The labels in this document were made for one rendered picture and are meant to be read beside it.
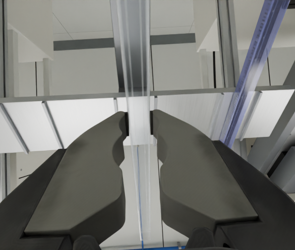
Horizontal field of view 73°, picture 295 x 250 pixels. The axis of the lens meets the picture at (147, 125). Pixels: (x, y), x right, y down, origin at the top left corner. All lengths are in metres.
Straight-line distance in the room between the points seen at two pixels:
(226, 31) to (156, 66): 1.52
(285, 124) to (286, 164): 0.12
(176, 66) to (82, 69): 0.97
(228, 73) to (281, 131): 0.24
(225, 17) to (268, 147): 0.40
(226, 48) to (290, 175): 0.38
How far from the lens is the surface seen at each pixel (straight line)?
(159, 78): 2.12
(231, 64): 0.68
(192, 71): 2.19
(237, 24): 0.97
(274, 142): 0.54
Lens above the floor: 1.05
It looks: 3 degrees down
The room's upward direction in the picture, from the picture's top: 177 degrees clockwise
